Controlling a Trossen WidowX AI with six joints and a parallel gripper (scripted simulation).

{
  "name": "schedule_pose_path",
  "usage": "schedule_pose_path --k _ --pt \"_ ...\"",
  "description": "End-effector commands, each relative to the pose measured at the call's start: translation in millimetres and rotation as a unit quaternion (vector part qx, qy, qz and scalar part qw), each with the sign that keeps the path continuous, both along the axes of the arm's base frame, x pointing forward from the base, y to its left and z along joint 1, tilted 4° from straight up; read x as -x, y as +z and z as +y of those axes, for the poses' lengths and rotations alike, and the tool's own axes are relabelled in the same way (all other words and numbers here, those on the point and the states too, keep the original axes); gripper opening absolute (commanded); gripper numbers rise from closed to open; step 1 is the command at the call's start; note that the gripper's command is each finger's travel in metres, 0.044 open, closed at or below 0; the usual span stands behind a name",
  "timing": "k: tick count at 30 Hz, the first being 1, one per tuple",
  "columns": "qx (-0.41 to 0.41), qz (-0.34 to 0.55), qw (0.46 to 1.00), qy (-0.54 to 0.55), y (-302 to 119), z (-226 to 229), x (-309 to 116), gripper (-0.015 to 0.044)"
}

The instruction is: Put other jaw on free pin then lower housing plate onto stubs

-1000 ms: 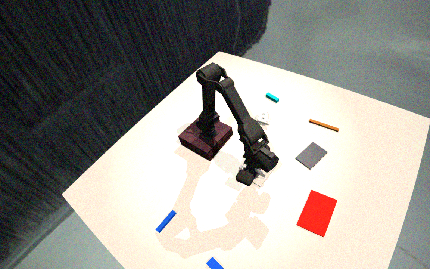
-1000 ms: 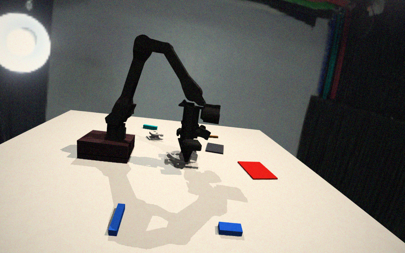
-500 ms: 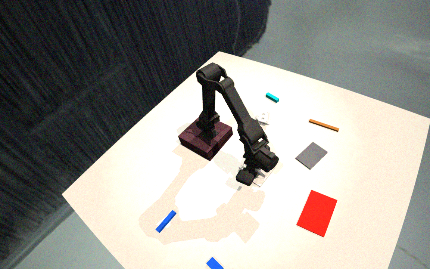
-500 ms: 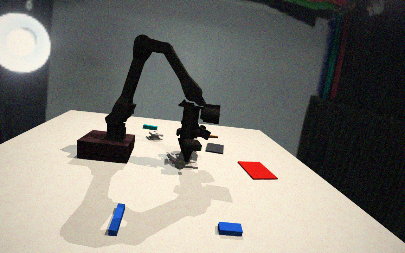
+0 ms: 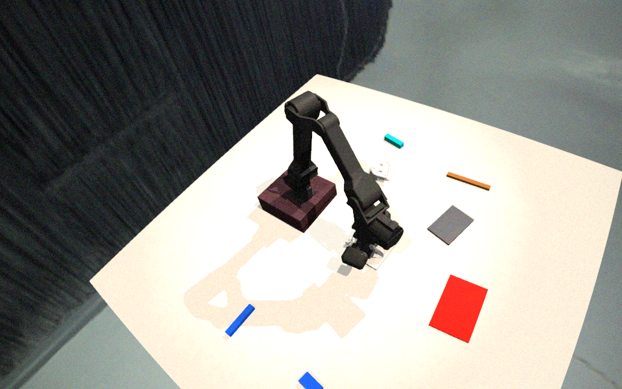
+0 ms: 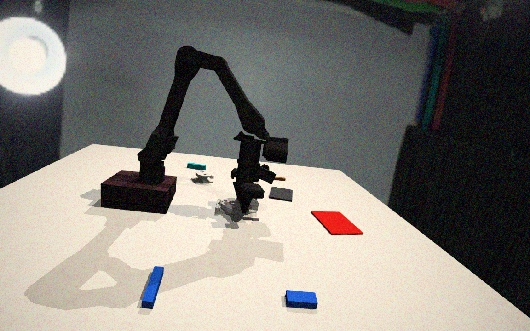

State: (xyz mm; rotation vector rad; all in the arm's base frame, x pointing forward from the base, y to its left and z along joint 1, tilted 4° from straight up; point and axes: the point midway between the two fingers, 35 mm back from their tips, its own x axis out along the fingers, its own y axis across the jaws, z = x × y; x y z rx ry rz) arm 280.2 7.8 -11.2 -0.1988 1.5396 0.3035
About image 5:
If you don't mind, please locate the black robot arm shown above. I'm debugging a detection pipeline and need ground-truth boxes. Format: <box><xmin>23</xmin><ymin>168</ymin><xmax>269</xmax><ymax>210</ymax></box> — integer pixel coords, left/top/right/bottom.
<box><xmin>283</xmin><ymin>91</ymin><xmax>404</xmax><ymax>251</ymax></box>

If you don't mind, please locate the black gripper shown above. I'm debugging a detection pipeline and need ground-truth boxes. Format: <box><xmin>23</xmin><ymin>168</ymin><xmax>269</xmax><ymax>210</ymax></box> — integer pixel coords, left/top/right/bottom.
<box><xmin>341</xmin><ymin>223</ymin><xmax>375</xmax><ymax>270</ymax></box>

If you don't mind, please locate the blue rectangular bar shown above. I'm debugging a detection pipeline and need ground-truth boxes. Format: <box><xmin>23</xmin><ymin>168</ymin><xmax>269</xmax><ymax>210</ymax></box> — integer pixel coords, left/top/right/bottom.
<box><xmin>225</xmin><ymin>304</ymin><xmax>255</xmax><ymax>337</ymax></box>

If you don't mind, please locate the orange flat bar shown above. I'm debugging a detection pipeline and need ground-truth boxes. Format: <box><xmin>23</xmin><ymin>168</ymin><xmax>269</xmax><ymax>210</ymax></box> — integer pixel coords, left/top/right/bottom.
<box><xmin>447</xmin><ymin>172</ymin><xmax>491</xmax><ymax>191</ymax></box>

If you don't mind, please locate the cyan rectangular block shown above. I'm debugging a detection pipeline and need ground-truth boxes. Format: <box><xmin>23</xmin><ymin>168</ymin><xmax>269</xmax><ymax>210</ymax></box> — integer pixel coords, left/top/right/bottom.
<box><xmin>384</xmin><ymin>134</ymin><xmax>404</xmax><ymax>149</ymax></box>

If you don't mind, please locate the blue rectangular block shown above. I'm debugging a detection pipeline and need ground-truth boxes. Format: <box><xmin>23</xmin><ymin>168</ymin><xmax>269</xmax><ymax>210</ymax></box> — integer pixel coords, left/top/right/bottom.
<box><xmin>298</xmin><ymin>372</ymin><xmax>324</xmax><ymax>389</ymax></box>

